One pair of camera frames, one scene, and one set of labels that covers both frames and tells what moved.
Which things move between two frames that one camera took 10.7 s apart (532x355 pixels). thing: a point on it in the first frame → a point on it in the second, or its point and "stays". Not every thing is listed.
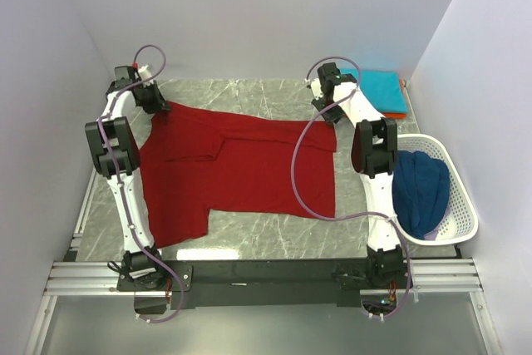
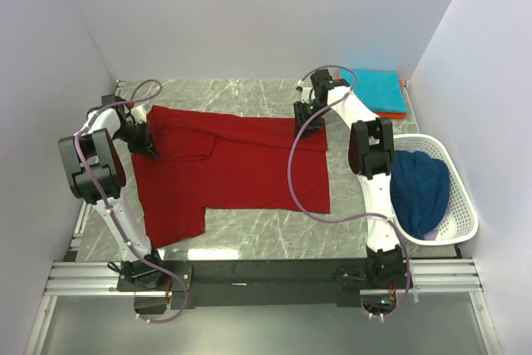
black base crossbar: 267,284 stays
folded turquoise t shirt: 383,90 stays
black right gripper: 335,116 → 300,117
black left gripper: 159,105 → 146,146
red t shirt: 194,161 stays
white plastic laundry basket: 461,221 stays
